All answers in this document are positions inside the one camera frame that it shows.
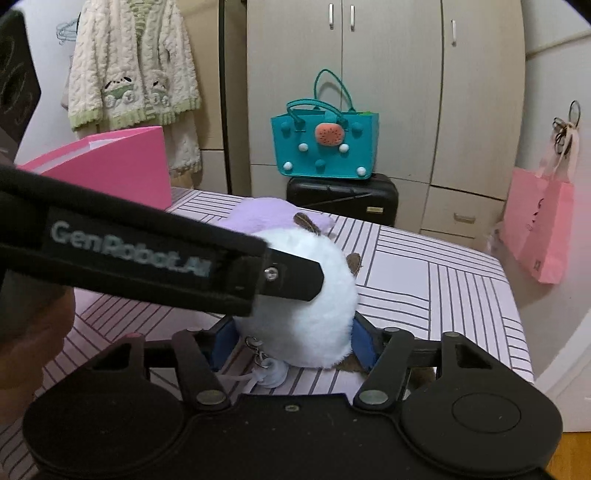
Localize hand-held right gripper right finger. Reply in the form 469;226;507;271
351;314;495;410

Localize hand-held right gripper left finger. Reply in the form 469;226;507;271
85;318;242;410

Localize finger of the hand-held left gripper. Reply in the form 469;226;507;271
256;247;325;304

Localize white plush toy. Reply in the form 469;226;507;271
230;213;365;376

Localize pink cardboard box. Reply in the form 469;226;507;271
14;126;174;214

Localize person's left forearm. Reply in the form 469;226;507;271
0;288;77;424

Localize purple plush toy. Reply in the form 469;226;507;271
216;197;339;241

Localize striped pink bed sheet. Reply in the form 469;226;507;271
0;187;537;480

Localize black suitcase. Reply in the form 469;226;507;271
286;172;400;228

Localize teal felt handbag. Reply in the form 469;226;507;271
270;69;382;182

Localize cream fleece jacket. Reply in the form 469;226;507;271
66;0;205;178

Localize pink paper bag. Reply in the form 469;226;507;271
500;133;576;285

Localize beige wardrobe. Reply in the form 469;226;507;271
246;0;528;252

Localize black vertical rail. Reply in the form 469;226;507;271
218;0;232;195

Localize hair ties on hook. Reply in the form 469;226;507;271
553;99;583;160

